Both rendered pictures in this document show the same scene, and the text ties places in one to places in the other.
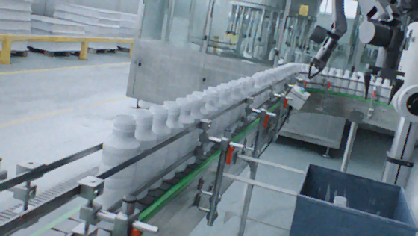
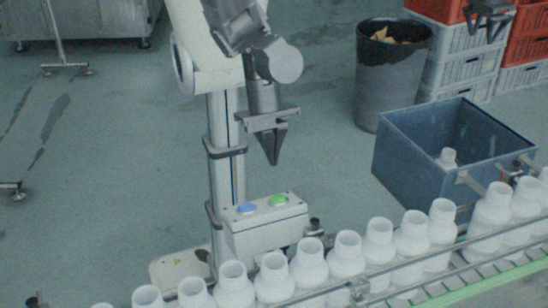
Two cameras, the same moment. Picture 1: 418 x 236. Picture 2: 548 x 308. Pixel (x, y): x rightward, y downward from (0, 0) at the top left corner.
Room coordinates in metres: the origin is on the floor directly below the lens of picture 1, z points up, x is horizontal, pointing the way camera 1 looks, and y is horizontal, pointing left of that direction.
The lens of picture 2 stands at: (2.22, 0.38, 1.68)
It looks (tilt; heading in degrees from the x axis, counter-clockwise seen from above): 35 degrees down; 238
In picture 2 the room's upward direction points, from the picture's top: straight up
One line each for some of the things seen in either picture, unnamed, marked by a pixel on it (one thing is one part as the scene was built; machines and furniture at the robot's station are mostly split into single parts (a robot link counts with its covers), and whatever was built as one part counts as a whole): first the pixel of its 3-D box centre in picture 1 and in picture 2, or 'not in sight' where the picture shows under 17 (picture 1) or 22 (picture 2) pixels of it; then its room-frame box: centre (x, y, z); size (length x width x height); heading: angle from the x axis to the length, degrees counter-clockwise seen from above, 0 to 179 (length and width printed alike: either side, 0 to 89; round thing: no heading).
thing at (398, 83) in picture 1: (387, 87); (479, 19); (1.15, -0.34, 1.26); 0.07 x 0.07 x 0.09; 80
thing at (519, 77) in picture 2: not in sight; (507, 65); (-1.12, -1.55, 0.11); 0.61 x 0.41 x 0.22; 173
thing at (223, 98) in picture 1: (218, 113); not in sight; (1.20, 0.11, 1.08); 0.06 x 0.06 x 0.17
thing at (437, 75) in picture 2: not in sight; (448, 56); (-0.42, -1.57, 0.33); 0.61 x 0.41 x 0.22; 176
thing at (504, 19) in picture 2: (374, 84); (490, 24); (1.16, -0.31, 1.26); 0.07 x 0.07 x 0.09; 80
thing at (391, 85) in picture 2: not in sight; (387, 78); (0.14, -1.57, 0.32); 0.45 x 0.45 x 0.64
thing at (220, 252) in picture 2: not in sight; (232, 253); (1.73, -0.64, 0.49); 0.13 x 0.13 x 0.40; 80
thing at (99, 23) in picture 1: (86, 28); not in sight; (10.15, 4.51, 0.50); 1.23 x 1.04 x 1.00; 80
